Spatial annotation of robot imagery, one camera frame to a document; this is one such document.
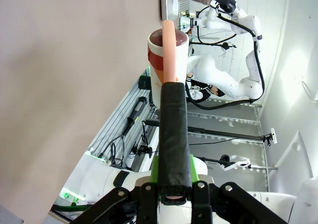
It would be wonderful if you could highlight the metal tray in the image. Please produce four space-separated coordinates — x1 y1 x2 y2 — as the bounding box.
159 0 180 21

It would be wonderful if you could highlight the lint roller with black grip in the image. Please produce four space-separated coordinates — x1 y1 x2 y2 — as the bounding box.
147 19 193 206

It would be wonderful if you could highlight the black handheld tool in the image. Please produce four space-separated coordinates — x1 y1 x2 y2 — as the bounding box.
121 96 148 136

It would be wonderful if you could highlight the aluminium slotted rail platform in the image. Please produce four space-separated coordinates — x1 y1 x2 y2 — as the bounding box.
88 69 161 174

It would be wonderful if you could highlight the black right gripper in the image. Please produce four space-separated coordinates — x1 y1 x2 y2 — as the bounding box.
209 0 238 14

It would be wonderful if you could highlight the person in black white jacket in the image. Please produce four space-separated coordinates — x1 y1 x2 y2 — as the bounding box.
185 76 226 103

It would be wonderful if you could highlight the white headset device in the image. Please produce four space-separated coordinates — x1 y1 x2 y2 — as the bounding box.
219 153 251 172

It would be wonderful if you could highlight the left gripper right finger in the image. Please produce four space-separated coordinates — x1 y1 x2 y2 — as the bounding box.
190 154 289 224

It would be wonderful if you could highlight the black tripod pole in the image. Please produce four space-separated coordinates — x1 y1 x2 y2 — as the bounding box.
145 119 275 148

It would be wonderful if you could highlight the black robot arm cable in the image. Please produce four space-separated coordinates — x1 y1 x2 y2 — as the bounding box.
188 5 265 111

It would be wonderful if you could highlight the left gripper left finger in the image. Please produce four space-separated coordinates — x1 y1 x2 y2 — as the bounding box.
71 156 160 224

